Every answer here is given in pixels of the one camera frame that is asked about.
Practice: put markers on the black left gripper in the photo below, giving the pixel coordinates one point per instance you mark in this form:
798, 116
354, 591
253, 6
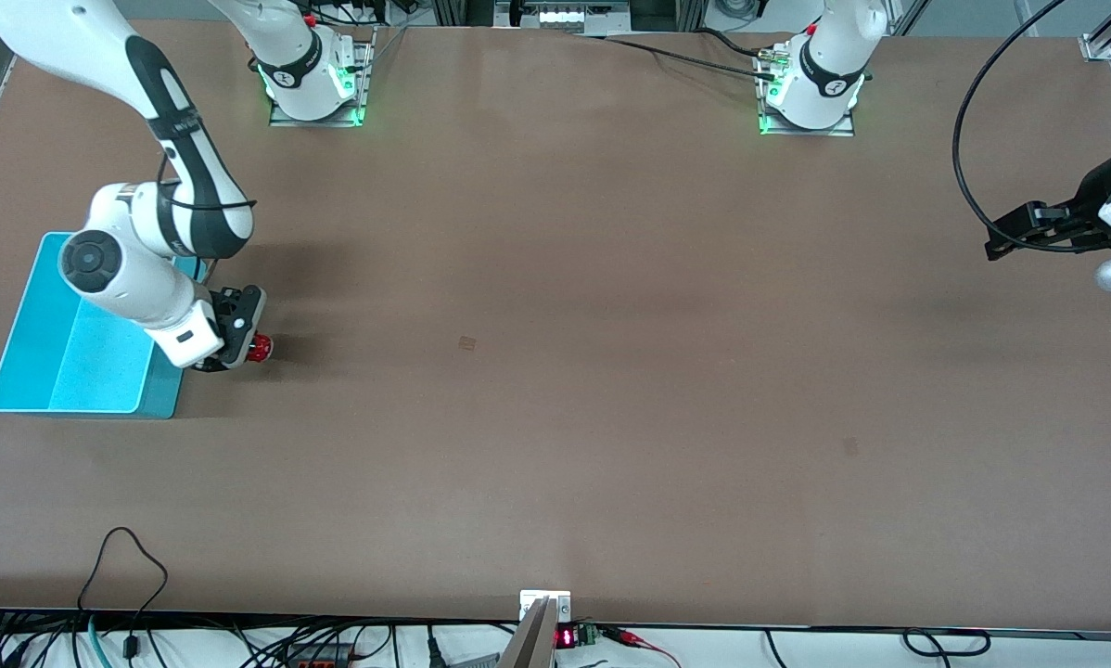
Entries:
1087, 227

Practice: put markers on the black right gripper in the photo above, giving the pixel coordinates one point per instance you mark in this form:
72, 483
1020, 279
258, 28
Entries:
232, 314

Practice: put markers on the red beetle toy car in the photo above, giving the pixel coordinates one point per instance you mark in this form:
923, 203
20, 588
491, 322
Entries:
261, 349

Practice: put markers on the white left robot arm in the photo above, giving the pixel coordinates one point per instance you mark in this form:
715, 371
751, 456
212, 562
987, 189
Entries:
834, 37

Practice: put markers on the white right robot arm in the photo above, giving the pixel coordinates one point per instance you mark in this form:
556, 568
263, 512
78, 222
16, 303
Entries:
120, 269

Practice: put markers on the blue plastic box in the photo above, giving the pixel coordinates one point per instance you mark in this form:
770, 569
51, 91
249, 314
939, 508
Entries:
55, 371

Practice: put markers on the black orange power strip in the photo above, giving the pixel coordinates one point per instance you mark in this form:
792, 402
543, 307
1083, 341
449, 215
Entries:
319, 661

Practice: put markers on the red LED display module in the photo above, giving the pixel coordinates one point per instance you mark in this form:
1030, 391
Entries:
567, 638

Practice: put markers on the white lit rack device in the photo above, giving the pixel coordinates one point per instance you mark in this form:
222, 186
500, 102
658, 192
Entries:
565, 17

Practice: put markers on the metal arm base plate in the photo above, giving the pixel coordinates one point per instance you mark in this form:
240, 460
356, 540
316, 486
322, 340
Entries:
806, 132
314, 122

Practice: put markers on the dark frame post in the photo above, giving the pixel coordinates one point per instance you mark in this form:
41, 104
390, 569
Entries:
453, 11

